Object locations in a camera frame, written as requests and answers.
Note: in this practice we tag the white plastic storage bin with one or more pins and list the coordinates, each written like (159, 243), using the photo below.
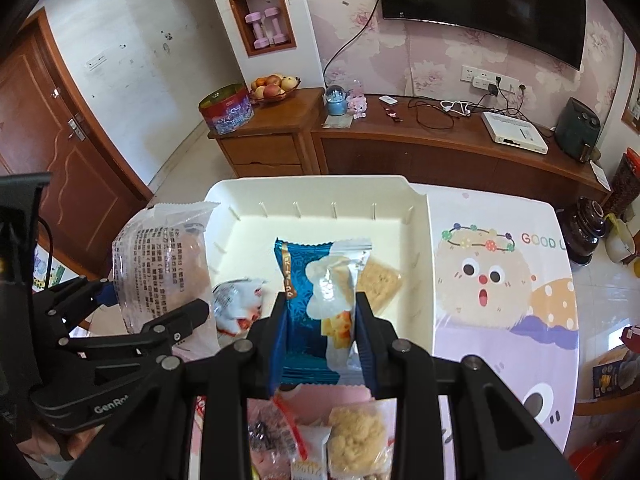
(320, 220)

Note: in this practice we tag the red white candy packet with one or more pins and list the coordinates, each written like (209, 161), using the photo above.
(235, 300)

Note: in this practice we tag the fruit bowl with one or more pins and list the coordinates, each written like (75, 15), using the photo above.
(272, 90)

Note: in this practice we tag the small red gadget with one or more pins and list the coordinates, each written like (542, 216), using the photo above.
(392, 113)

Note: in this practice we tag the colourful paper drawing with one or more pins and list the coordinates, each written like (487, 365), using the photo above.
(47, 272)

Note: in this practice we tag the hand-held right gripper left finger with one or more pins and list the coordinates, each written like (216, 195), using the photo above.
(277, 345)

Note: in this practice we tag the white wall socket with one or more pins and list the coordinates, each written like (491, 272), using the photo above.
(480, 77)

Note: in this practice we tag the cartoon printed tablecloth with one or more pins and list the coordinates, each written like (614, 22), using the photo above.
(500, 320)

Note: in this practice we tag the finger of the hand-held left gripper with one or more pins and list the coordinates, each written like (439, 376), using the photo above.
(150, 342)
(106, 292)

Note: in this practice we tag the wooden picture frame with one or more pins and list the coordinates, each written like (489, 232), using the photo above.
(632, 105)

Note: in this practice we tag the blue snow globe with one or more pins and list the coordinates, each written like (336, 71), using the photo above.
(336, 102)

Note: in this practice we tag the brown ceramic jar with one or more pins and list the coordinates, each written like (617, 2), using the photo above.
(580, 230)

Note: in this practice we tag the clear crumbly rice snack packet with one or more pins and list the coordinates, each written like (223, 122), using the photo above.
(357, 435)

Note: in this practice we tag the white set-top box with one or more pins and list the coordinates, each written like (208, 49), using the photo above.
(515, 132)

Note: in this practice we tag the blue snack packet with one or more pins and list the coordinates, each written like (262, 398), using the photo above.
(299, 320)

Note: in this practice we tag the pink dumbbell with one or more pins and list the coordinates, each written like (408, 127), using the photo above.
(275, 25)
(256, 30)

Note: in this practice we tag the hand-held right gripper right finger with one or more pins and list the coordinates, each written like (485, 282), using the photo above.
(364, 345)

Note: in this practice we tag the brown wooden door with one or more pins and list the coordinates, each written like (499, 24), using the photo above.
(55, 160)

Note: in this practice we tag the pink toy figure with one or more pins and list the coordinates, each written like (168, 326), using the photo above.
(357, 102)

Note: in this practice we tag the white yellow jug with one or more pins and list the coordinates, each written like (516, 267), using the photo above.
(620, 242)

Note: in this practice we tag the clear bread packet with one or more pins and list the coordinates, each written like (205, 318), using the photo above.
(155, 260)

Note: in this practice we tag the red round tin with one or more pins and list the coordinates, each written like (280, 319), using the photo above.
(225, 110)

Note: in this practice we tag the dark printed box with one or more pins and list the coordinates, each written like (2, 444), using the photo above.
(612, 372)

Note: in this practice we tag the clear square cracker packet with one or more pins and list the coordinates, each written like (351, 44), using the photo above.
(382, 285)

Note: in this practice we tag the clear packet with red strip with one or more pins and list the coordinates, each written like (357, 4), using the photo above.
(265, 440)

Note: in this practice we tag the small white yellow packet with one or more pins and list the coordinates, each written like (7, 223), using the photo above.
(310, 452)

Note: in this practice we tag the dark red mesh bin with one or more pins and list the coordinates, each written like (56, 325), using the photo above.
(625, 180)

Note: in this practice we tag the dark green air fryer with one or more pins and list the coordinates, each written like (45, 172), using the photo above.
(577, 127)

